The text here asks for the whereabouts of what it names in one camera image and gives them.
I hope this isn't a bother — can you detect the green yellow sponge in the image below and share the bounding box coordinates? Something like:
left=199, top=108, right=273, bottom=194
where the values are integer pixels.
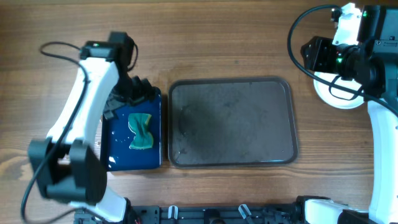
left=128, top=113, right=154, bottom=150

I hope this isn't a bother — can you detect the white plate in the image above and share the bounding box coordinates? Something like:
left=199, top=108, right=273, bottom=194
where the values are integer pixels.
left=313, top=72, right=364, bottom=110

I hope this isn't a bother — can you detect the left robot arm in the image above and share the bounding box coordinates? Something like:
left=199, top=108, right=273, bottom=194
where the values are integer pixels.
left=28, top=32, right=163, bottom=223

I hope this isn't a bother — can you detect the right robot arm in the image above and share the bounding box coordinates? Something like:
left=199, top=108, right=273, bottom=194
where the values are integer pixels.
left=295, top=3, right=397, bottom=223

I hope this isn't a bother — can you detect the black water tray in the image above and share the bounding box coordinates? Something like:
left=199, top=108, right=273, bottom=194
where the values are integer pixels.
left=99, top=87, right=163, bottom=171

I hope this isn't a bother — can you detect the brown serving tray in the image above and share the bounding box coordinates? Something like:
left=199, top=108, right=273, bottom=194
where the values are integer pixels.
left=167, top=77, right=299, bottom=169

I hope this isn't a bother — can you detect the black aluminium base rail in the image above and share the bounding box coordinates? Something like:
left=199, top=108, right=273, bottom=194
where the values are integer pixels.
left=73, top=203, right=299, bottom=224

